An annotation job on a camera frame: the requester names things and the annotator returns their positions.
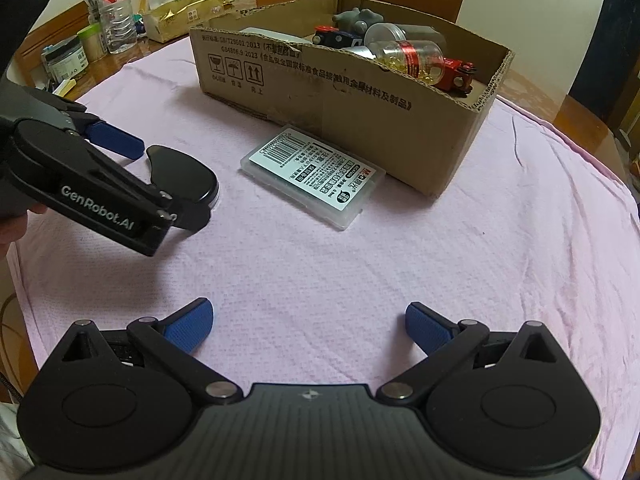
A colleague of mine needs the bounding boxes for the capsule bottle with red label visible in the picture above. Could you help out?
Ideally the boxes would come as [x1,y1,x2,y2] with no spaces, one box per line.
[372,40,446,86]

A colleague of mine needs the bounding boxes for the clear jar with black lid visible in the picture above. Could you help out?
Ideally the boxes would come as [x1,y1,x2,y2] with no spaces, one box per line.
[42,37,91,83]

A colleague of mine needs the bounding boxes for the clear plastic water bottle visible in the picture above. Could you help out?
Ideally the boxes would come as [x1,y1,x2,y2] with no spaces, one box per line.
[95,0,138,53]

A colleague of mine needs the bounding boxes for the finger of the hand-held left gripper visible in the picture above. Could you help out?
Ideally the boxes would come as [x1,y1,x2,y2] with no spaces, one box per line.
[75,119,146,162]
[150,187,212,234]

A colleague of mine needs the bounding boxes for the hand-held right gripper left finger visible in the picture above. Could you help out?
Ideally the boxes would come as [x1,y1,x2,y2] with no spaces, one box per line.
[60,297,241,404]

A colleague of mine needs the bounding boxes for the grey toy figure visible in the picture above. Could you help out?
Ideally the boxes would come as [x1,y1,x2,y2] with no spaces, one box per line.
[332,7,386,36]

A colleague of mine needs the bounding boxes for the transparent plastic cup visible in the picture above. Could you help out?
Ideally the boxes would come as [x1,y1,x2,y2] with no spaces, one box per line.
[364,22,447,53]

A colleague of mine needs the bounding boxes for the gold tissue pack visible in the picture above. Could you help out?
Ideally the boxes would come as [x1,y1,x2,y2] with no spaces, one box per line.
[141,0,226,43]

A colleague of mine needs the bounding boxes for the pink cloth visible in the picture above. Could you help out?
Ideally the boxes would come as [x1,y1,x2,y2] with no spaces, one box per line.
[7,35,640,480]

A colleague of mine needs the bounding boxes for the red toy train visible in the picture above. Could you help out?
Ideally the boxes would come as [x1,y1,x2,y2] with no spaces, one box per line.
[427,56,477,95]

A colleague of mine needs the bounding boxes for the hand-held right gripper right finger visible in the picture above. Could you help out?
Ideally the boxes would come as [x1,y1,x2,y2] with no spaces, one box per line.
[376,301,559,406]

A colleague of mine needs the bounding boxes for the black glossy oval object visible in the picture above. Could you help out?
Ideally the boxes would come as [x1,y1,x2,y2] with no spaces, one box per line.
[145,145,220,211]

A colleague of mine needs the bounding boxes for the cardboard box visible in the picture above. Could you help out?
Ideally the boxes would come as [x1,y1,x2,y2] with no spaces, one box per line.
[189,0,516,200]

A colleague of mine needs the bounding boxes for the green-lidded container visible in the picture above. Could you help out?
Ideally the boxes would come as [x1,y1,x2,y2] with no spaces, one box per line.
[77,24,108,58]

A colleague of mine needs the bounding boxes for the black cable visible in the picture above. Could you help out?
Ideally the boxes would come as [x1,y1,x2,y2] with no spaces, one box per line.
[0,295,21,403]

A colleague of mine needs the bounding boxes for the person's left hand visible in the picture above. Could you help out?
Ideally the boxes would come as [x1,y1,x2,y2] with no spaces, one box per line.
[0,202,47,262]

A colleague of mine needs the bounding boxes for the dark blue patterned toy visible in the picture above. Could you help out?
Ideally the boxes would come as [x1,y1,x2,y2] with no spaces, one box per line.
[312,25,368,51]

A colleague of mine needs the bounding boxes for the clear labelled plastic case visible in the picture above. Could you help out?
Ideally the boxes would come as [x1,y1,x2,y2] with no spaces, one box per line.
[240,124,387,231]

